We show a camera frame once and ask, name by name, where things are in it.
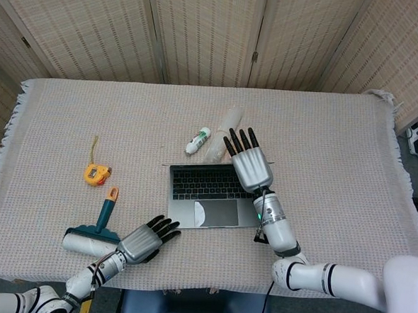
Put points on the white power strip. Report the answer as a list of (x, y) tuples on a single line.
[(417, 141)]

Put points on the woven folding screen panel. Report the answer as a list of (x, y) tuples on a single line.
[(0, 80), (89, 28), (205, 35), (407, 51), (301, 41)]

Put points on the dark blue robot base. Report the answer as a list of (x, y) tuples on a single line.
[(192, 309)]

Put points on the brass screen hinge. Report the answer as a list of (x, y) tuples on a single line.
[(24, 42), (255, 56)]

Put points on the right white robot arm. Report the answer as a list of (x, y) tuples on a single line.
[(279, 231)]

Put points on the yellow tape measure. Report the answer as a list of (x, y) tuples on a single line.
[(94, 174)]

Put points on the beige woven tablecloth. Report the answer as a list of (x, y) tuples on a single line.
[(316, 205)]

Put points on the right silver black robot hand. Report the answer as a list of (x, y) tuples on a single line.
[(252, 166)]

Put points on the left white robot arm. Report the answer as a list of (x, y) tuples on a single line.
[(84, 283)]

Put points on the clear plastic tube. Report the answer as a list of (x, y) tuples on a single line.
[(229, 120)]

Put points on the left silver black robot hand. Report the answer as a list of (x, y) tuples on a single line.
[(138, 244)]

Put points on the white green glue bottle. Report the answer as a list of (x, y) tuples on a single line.
[(197, 141)]

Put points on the teal lint roller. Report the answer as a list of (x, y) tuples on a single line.
[(104, 214)]

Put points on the silver laptop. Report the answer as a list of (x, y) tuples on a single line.
[(207, 184)]

